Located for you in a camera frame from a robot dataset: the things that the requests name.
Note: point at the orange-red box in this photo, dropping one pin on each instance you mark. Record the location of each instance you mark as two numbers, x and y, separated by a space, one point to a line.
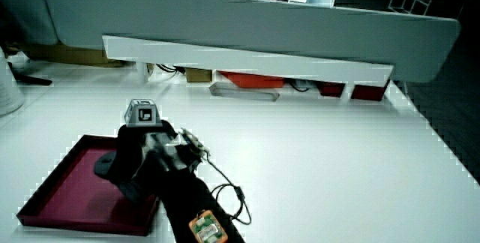
255 80

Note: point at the person's right forearm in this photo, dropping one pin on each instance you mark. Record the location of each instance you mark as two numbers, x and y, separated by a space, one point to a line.
185 200

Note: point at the clear plastic tray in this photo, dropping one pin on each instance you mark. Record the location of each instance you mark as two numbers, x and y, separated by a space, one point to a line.
243 93

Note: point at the small dark red box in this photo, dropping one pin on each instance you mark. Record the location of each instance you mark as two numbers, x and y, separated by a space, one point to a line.
330 89

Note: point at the large dark red box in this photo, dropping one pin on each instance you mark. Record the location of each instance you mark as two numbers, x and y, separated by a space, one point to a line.
369 92

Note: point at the brown cardboard box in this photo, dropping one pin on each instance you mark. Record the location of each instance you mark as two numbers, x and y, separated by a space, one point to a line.
67 55

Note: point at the person's right hand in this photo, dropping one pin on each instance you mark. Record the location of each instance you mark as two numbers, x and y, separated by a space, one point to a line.
129 160

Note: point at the short grey desk divider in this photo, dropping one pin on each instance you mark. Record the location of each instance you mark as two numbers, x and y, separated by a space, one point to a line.
22 10

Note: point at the white desk shelf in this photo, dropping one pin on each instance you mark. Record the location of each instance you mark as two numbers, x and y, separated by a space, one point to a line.
225 60

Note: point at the black mouse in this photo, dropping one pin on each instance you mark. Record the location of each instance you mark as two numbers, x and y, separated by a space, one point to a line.
104 164

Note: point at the long grey desk divider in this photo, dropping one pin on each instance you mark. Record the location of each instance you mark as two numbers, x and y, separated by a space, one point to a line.
262 21

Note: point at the small brown box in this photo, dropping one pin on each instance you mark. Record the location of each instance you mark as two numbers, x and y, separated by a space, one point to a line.
198 75

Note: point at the orange sensor board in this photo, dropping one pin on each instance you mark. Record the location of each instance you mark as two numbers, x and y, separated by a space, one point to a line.
208 230

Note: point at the dark red square plate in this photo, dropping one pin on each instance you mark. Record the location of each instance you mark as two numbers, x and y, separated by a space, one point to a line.
75 198

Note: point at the white cylindrical container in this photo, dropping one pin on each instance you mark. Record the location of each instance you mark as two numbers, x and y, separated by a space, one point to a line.
8 89

